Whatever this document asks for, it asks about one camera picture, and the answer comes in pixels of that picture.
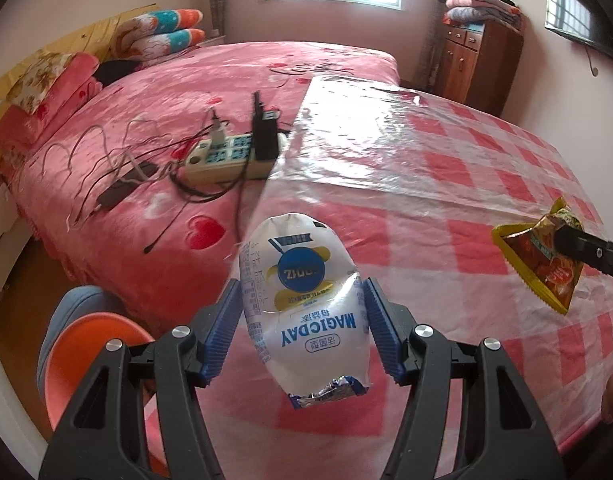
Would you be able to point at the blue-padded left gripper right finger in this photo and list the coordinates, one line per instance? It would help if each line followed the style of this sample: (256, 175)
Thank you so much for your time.
(503, 433)

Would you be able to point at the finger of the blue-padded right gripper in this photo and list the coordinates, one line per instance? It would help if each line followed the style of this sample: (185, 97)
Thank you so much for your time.
(586, 248)

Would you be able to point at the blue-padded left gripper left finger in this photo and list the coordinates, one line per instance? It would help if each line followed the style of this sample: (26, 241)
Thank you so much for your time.
(183, 360)

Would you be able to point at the yellow brown snack wrapper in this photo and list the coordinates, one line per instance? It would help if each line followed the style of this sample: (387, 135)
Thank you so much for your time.
(530, 249)

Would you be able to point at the white blue Magicday pouch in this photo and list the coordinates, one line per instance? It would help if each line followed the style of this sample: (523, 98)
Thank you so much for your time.
(304, 306)

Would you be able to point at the orange plastic chair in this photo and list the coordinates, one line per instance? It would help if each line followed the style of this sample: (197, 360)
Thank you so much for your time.
(81, 359)

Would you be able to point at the pink checkered tablecloth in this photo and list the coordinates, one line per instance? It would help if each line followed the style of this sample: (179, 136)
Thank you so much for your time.
(414, 185)

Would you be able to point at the white bedside table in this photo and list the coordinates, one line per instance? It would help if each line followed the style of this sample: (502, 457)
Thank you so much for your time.
(14, 234)

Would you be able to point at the brown wooden dresser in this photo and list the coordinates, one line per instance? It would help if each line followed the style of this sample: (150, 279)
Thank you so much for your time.
(478, 64)

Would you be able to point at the pink bed with bedspread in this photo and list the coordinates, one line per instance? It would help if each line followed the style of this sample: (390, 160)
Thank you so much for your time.
(164, 254)

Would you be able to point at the black power bank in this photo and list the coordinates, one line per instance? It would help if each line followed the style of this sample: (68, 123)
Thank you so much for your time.
(124, 186)

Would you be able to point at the folded blankets on dresser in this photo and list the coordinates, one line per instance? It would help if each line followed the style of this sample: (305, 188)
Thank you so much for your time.
(464, 12)

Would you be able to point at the beige power strip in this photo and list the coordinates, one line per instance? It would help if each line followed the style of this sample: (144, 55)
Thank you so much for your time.
(222, 163)

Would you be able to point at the white phone charger plug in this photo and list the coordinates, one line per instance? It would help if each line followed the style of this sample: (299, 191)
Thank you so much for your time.
(217, 130)

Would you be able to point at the black power adapter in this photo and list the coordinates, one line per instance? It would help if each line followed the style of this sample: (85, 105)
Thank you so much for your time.
(264, 129)

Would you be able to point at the floral cushion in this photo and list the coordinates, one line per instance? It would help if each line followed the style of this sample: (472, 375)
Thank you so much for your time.
(30, 90)

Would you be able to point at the pink folded pillows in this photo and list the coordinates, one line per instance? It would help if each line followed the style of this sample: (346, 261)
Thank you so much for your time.
(74, 88)

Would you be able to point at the rolled colourful quilts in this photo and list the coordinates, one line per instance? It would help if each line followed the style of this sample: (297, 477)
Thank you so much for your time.
(157, 34)

